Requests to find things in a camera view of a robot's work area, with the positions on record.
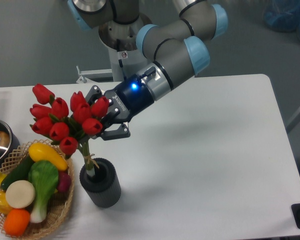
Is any red tulip bouquet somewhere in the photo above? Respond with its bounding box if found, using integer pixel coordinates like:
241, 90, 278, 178
30, 83, 110, 178

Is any woven wicker basket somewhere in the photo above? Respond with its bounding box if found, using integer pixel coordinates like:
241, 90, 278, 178
0, 139, 75, 240

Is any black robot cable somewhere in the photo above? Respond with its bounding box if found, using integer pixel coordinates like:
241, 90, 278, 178
115, 38, 128, 82

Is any dark grey ribbed vase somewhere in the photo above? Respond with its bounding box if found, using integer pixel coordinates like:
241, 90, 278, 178
79, 158, 121, 208

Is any yellow bell pepper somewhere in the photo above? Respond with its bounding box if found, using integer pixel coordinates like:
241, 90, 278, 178
0, 190, 13, 215

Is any yellow squash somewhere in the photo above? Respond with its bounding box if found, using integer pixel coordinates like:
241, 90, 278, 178
28, 142, 68, 171

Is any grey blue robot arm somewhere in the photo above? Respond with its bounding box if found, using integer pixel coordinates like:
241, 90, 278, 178
67, 0, 228, 140

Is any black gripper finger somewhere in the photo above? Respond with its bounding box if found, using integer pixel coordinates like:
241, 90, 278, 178
91, 114, 131, 141
85, 85, 105, 105

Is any green cucumber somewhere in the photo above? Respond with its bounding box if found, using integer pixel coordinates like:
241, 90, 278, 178
0, 155, 35, 191

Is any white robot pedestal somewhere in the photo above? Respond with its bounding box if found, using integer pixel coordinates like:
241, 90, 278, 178
75, 12, 153, 85

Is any round cream bun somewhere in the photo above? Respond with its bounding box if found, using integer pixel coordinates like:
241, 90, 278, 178
5, 180, 36, 209

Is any orange fruit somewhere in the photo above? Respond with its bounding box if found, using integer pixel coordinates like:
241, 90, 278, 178
3, 208, 30, 237

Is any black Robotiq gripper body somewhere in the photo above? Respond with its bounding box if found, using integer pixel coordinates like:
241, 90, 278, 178
104, 74, 154, 124

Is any blue plastic bag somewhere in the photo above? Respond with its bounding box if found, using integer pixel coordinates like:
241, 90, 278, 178
262, 0, 300, 41

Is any green bok choy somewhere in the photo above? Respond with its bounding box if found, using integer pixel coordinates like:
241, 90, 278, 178
28, 160, 59, 224

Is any purple red radish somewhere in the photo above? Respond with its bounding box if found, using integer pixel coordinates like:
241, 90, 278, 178
56, 171, 72, 193

